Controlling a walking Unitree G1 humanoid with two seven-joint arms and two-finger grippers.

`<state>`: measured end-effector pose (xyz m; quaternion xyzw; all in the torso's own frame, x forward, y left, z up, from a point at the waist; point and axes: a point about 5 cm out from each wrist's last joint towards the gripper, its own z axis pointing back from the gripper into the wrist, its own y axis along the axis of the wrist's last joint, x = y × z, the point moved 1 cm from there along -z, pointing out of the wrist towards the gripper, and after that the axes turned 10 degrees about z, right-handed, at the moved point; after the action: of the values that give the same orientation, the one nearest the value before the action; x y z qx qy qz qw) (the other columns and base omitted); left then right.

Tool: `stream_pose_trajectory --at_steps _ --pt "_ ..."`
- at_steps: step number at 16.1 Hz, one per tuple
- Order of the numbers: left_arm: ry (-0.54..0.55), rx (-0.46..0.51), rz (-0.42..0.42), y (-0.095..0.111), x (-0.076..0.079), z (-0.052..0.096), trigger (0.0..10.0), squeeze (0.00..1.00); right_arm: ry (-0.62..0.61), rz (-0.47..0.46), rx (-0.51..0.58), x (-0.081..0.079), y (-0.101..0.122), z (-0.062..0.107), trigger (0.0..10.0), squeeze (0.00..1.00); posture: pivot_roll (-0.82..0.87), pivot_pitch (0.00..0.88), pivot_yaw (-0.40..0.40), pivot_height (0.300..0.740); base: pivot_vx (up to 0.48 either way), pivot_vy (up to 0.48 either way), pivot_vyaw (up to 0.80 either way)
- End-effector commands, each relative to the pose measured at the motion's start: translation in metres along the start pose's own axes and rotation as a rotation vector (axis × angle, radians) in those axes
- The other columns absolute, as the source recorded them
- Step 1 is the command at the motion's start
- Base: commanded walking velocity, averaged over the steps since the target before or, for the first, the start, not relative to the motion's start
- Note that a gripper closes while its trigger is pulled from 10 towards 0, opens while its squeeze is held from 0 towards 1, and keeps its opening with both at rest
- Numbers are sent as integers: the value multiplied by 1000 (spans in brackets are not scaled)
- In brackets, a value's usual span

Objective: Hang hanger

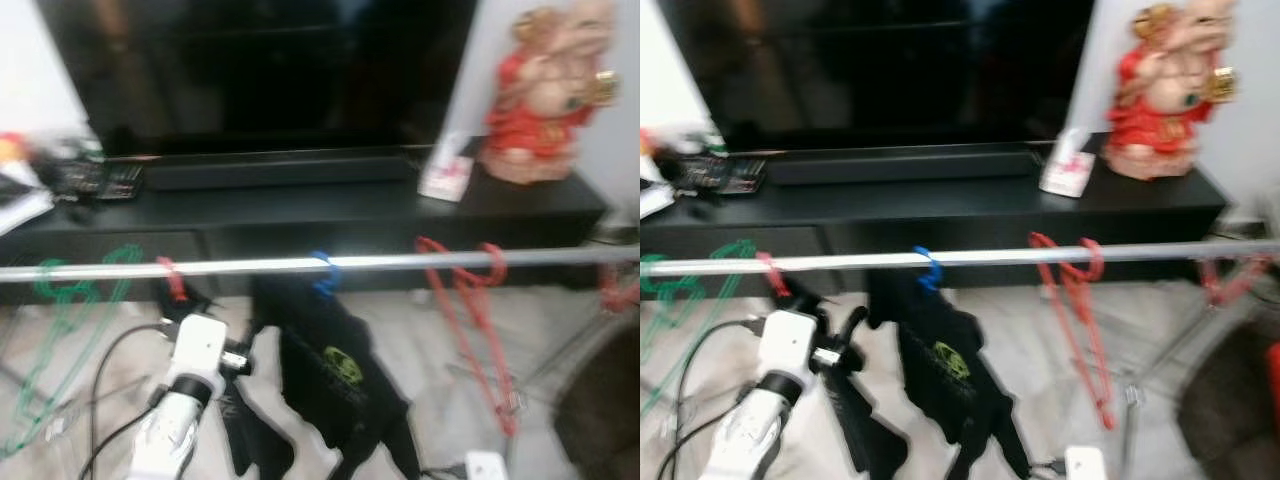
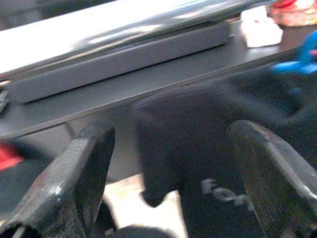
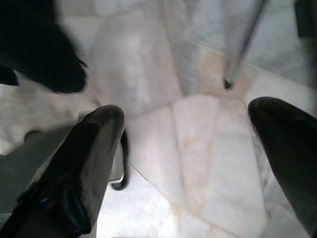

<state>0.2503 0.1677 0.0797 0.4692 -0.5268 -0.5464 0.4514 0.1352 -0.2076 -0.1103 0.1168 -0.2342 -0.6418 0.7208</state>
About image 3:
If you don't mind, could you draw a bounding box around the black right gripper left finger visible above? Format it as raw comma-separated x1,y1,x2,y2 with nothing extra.
0,104,125,238

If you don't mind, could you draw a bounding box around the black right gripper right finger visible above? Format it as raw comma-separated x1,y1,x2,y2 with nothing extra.
248,96,317,238

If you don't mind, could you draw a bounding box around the navy garment orange collar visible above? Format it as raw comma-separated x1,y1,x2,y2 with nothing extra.
0,0,89,94

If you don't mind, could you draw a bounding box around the grey robot right leg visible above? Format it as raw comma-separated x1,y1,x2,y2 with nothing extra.
0,125,124,224

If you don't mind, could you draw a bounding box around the silver metal clothes rack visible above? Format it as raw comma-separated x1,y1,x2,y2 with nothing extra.
223,0,271,89

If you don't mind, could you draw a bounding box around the black t-shirt green print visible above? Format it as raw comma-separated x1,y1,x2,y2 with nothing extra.
295,0,317,38

